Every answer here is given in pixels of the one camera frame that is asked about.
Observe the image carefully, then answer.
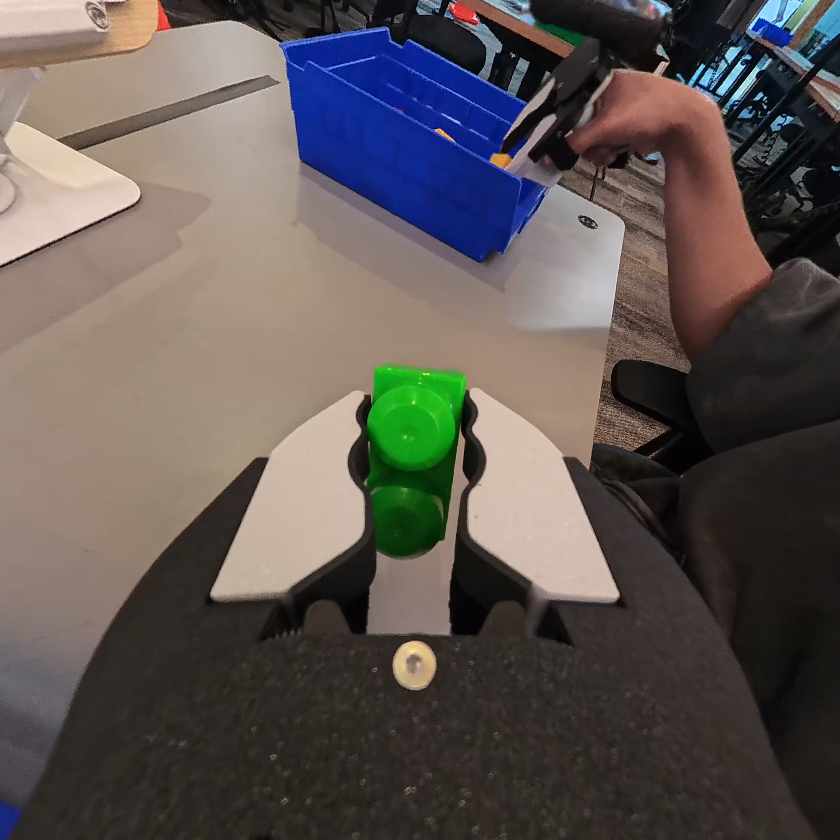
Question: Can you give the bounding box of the black office chair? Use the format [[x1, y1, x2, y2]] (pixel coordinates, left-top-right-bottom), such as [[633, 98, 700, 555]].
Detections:
[[394, 13, 490, 76]]

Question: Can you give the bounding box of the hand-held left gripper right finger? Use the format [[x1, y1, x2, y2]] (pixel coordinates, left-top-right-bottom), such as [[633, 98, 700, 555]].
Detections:
[[453, 388, 621, 636]]

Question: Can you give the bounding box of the black chair armrest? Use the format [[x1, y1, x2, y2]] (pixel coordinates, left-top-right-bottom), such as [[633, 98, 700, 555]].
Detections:
[[612, 360, 713, 457]]

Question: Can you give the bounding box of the wooden background table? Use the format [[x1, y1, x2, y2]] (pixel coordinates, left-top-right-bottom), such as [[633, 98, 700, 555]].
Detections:
[[462, 0, 578, 59]]

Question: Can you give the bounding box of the green box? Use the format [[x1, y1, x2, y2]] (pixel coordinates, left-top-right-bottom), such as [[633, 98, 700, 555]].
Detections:
[[535, 20, 588, 48]]

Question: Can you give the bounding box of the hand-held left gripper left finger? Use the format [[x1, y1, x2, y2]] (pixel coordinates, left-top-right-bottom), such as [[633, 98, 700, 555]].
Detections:
[[210, 392, 375, 603]]

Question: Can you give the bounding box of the white stand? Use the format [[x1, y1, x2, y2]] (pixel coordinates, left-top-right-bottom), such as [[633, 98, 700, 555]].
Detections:
[[0, 0, 142, 269]]

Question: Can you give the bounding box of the person's right hand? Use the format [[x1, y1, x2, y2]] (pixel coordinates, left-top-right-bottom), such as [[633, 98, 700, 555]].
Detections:
[[570, 69, 680, 170]]

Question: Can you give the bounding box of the green two-stud toy block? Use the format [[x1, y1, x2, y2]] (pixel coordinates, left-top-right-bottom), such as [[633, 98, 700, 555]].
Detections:
[[365, 363, 468, 560]]

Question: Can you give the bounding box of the person's right forearm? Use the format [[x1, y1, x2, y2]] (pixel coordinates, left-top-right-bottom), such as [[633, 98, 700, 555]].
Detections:
[[659, 92, 775, 361]]

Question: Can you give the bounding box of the grey desk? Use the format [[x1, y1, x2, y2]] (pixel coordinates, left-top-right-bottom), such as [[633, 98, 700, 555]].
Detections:
[[0, 20, 626, 808]]

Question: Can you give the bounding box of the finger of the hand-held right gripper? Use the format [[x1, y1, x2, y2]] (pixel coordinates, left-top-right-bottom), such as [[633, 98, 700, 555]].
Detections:
[[507, 152, 567, 190], [502, 62, 584, 157]]

